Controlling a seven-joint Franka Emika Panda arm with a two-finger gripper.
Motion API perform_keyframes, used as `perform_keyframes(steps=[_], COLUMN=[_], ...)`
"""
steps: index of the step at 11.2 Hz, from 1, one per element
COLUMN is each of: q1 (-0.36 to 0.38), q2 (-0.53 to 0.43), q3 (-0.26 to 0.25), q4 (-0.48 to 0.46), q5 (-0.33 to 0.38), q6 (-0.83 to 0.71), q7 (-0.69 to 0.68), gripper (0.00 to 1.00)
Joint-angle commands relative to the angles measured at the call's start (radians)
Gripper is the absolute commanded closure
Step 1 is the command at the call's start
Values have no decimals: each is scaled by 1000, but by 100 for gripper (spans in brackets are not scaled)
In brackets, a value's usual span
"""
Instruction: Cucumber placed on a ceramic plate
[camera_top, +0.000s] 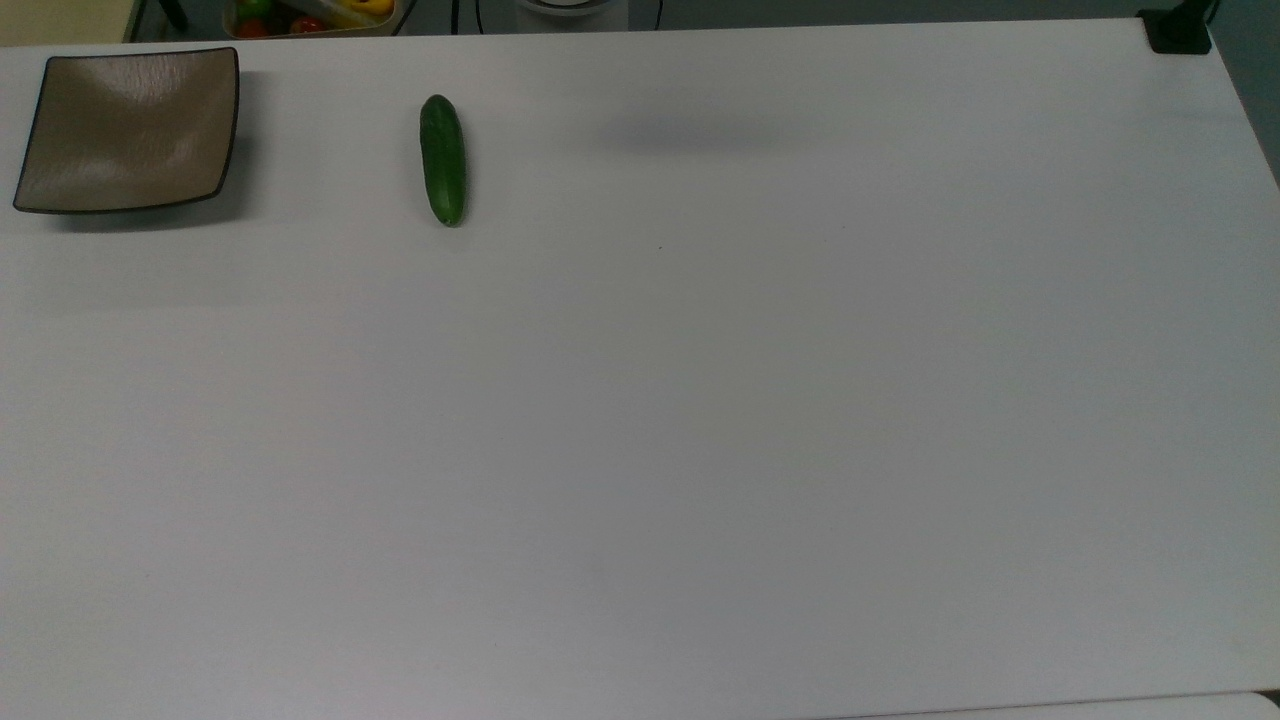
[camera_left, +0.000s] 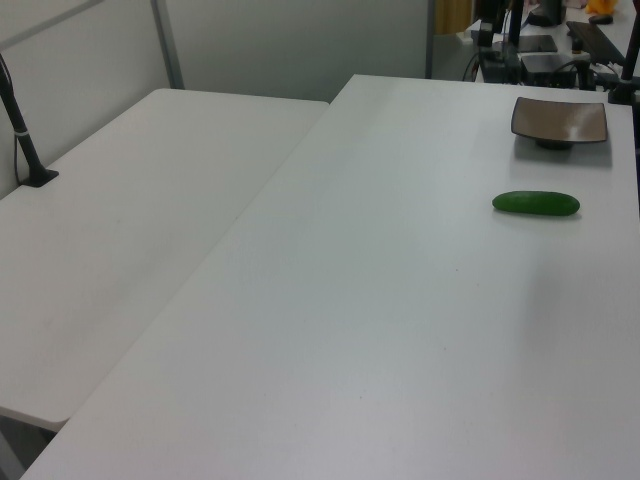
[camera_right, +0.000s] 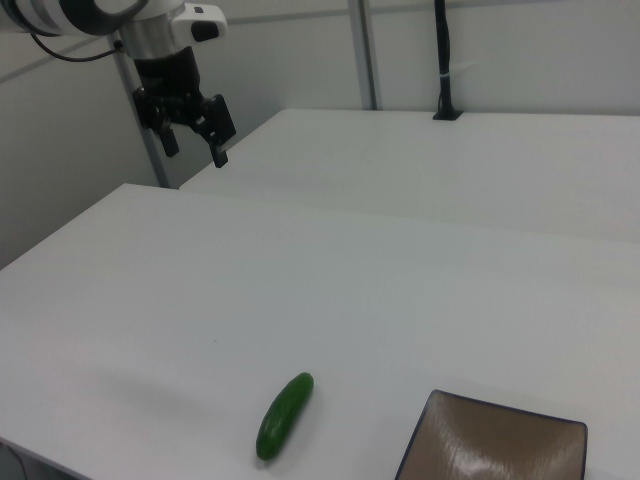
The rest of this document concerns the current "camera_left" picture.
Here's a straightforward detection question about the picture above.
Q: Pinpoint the black clamp stand with pole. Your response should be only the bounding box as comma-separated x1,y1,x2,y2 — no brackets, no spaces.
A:
607,27,640,106

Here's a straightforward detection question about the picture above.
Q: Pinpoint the brown square ceramic plate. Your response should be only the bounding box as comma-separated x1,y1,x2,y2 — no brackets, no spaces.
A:
509,96,610,152

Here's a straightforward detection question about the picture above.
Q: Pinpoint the green cucumber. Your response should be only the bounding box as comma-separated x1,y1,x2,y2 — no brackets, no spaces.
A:
492,190,581,218

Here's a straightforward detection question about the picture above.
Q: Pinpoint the dark flat tablet device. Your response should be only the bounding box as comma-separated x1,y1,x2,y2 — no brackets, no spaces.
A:
516,34,559,53

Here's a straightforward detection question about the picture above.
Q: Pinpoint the black keyboard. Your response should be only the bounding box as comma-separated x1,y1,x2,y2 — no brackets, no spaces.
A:
565,20,627,64

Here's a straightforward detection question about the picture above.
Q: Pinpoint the small black camera device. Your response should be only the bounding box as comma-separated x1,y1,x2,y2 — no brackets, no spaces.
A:
476,18,497,50

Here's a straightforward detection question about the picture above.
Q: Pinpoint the black upright pole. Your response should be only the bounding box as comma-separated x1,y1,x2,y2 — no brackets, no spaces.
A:
503,0,527,54

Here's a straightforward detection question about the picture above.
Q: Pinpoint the thin black stand cable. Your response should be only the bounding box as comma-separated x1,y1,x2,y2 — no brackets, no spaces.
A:
12,133,27,184

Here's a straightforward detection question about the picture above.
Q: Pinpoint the black monitor base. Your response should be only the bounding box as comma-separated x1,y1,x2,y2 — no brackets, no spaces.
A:
527,0,567,29

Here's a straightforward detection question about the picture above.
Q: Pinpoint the black electronics box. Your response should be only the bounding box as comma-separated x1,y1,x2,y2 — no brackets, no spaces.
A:
519,52,582,89

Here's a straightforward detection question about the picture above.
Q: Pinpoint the black camera stand pole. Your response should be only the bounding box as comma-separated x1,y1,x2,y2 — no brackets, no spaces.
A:
0,52,60,189

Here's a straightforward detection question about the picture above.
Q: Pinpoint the grey metal partition post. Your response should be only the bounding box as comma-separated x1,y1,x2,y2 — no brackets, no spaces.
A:
424,0,437,80

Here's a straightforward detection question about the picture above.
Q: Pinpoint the yellow panel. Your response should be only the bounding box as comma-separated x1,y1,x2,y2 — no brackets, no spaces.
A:
433,0,475,36

